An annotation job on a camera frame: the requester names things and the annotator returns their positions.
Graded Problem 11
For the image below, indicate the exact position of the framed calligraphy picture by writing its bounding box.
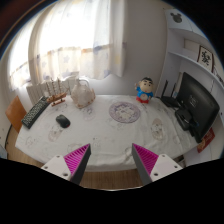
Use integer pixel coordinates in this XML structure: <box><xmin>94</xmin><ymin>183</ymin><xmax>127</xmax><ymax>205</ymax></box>
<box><xmin>197</xmin><ymin>45</ymin><xmax>214</xmax><ymax>72</ymax></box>

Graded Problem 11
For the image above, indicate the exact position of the white wall shelf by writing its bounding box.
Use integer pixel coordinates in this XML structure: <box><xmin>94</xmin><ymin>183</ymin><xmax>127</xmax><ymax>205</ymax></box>
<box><xmin>156</xmin><ymin>9</ymin><xmax>224</xmax><ymax>165</ymax></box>

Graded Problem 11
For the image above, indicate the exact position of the white sheer curtain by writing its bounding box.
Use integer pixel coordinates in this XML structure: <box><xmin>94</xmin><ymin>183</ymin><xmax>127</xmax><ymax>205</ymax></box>
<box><xmin>7</xmin><ymin>0</ymin><xmax>128</xmax><ymax>90</ymax></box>

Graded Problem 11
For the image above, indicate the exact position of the pink white gripper left finger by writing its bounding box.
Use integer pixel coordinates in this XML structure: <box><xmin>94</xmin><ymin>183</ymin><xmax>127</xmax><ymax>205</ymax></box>
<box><xmin>42</xmin><ymin>144</ymin><xmax>91</xmax><ymax>185</ymax></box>

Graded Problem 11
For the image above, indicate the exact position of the red paper packet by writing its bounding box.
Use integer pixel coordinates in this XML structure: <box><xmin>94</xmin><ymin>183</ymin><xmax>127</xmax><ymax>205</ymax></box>
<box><xmin>197</xmin><ymin>128</ymin><xmax>215</xmax><ymax>153</ymax></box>

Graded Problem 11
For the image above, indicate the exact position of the white patterned tablecloth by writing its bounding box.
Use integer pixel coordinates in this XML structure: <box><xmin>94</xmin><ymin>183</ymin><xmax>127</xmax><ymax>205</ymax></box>
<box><xmin>16</xmin><ymin>95</ymin><xmax>196</xmax><ymax>171</ymax></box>

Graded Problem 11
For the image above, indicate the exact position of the cartoon boy figurine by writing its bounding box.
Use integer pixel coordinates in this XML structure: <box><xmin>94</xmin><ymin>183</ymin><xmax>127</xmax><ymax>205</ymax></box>
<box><xmin>135</xmin><ymin>77</ymin><xmax>153</xmax><ymax>104</ymax></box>

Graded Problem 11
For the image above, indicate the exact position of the pink white gripper right finger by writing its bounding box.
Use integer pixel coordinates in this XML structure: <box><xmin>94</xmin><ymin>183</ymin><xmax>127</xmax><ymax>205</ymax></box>
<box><xmin>132</xmin><ymin>144</ymin><xmax>182</xmax><ymax>185</ymax></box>

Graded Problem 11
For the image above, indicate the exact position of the large white conch shell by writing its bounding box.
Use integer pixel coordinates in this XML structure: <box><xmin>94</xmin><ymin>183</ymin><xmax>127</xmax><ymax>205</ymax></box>
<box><xmin>71</xmin><ymin>78</ymin><xmax>95</xmax><ymax>108</ymax></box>

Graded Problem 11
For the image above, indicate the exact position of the wooden chair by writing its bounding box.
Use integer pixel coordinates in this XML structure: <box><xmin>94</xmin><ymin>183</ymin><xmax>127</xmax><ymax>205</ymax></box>
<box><xmin>4</xmin><ymin>95</ymin><xmax>28</xmax><ymax>134</ymax></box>

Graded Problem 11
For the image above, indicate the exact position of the black wifi router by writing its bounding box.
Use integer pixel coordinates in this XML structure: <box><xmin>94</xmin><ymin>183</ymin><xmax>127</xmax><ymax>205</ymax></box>
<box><xmin>160</xmin><ymin>82</ymin><xmax>180</xmax><ymax>108</ymax></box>

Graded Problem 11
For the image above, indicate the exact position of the black keyboard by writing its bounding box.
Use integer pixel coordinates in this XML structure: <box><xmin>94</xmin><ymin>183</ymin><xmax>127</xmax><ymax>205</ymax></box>
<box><xmin>21</xmin><ymin>96</ymin><xmax>49</xmax><ymax>129</ymax></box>

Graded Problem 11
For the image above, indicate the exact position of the black computer mouse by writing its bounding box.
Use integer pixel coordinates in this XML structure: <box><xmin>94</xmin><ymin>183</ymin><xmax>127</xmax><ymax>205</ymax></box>
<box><xmin>56</xmin><ymin>115</ymin><xmax>70</xmax><ymax>128</ymax></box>

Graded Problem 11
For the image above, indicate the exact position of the wooden model sailing ship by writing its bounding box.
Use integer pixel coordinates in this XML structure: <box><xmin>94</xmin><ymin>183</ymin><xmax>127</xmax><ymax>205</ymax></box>
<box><xmin>46</xmin><ymin>79</ymin><xmax>67</xmax><ymax>106</ymax></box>

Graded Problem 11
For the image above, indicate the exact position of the black computer monitor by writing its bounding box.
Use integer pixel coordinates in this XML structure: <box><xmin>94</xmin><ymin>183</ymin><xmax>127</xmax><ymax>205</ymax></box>
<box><xmin>175</xmin><ymin>72</ymin><xmax>220</xmax><ymax>143</ymax></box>

